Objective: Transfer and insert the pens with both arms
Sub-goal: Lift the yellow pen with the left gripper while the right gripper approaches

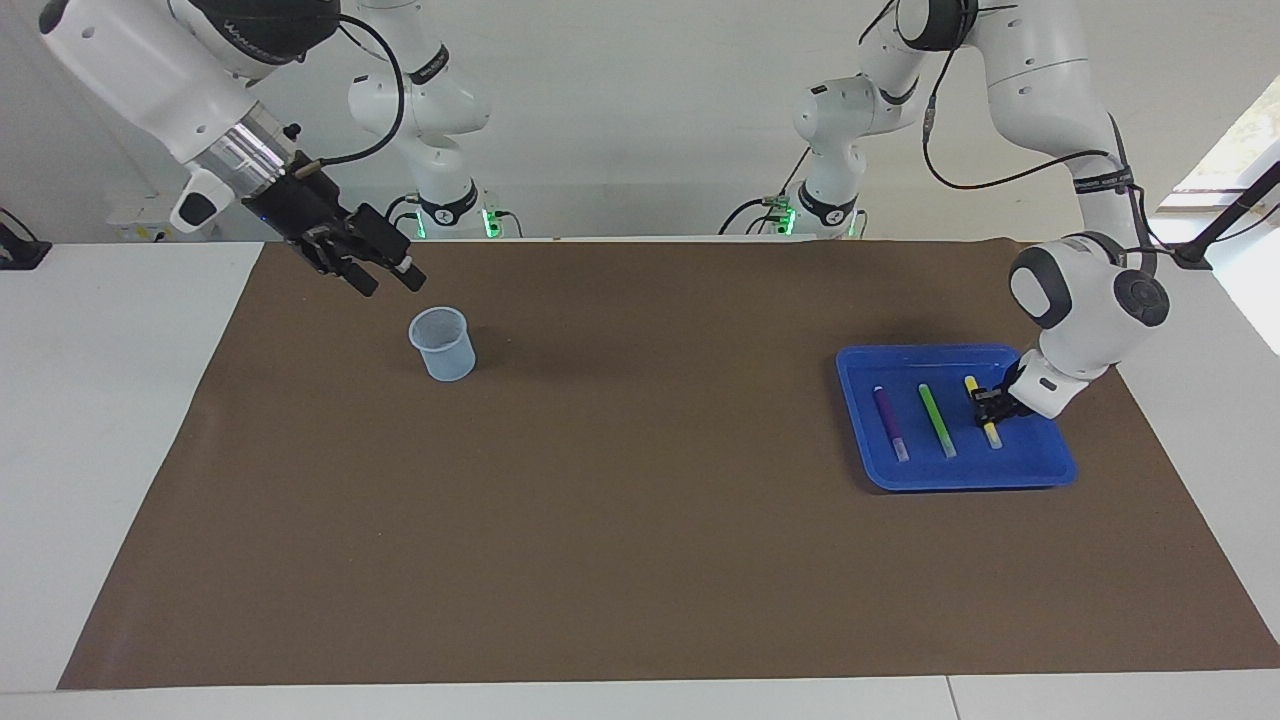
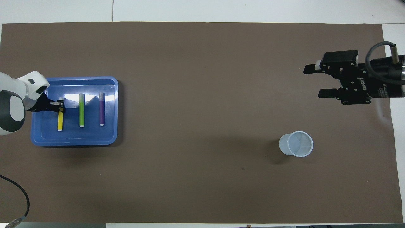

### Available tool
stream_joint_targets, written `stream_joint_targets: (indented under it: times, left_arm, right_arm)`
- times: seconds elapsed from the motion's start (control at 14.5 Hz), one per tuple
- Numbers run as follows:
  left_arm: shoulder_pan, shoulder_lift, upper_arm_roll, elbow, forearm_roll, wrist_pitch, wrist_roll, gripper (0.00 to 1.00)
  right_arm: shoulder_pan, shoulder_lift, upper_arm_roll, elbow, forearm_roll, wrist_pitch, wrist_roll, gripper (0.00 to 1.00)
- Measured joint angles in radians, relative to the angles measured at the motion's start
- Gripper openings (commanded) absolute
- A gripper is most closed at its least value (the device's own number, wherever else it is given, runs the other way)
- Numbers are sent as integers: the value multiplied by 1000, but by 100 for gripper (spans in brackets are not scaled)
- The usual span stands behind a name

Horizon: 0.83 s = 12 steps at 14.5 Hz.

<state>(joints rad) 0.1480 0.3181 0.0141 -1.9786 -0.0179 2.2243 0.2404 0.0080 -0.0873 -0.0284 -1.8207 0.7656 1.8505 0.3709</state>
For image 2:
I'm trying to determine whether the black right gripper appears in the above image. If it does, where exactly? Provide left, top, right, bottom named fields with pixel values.
left=304, top=50, right=405, bottom=105

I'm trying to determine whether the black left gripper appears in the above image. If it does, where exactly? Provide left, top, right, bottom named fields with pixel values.
left=30, top=93, right=65, bottom=113

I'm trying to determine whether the yellow marker pen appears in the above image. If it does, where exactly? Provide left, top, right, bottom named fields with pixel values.
left=57, top=97, right=65, bottom=131

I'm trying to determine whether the green marker pen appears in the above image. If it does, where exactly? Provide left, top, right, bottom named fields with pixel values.
left=79, top=93, right=85, bottom=128

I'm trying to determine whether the purple marker pen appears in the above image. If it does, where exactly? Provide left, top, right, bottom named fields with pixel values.
left=99, top=92, right=105, bottom=127

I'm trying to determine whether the blue plastic tray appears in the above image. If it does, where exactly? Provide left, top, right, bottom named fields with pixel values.
left=31, top=76, right=119, bottom=147

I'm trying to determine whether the translucent plastic cup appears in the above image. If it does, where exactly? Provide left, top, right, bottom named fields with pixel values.
left=279, top=131, right=314, bottom=158

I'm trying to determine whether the brown table mat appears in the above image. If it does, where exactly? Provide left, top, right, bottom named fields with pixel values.
left=0, top=22, right=404, bottom=224

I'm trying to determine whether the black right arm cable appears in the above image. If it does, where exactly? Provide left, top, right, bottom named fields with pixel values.
left=365, top=42, right=405, bottom=85

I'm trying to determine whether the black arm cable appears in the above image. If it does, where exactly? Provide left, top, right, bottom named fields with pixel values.
left=0, top=175, right=30, bottom=227
left=365, top=42, right=405, bottom=85

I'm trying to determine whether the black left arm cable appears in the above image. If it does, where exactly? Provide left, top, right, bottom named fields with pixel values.
left=0, top=175, right=30, bottom=227

